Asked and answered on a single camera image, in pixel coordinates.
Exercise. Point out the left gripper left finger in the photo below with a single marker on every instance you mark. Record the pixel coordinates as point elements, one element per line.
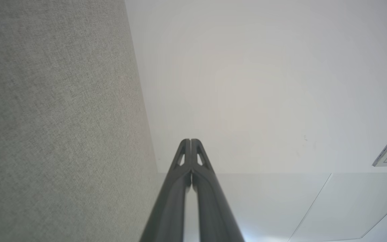
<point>170,208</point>

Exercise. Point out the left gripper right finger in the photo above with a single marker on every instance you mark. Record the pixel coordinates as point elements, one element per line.
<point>217,211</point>

